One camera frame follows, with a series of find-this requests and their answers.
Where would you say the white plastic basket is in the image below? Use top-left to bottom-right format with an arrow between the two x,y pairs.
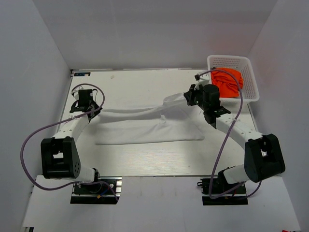
207,55 -> 260,104

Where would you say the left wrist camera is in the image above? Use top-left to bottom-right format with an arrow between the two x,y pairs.
70,86 -> 84,100

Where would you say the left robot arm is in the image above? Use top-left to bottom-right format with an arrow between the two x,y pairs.
41,87 -> 102,193

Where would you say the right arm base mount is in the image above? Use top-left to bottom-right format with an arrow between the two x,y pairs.
198,177 -> 249,206

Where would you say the white t shirt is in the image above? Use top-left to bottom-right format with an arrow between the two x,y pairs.
95,93 -> 205,145

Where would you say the blue label sticker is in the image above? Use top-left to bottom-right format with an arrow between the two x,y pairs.
74,72 -> 91,77

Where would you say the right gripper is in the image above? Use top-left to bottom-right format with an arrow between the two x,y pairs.
184,83 -> 209,111

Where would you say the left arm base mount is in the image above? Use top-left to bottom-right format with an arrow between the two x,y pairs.
70,177 -> 122,205

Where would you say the orange t shirt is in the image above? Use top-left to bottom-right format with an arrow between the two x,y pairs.
211,67 -> 244,98

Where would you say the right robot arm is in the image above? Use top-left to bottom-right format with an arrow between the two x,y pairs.
184,84 -> 286,194

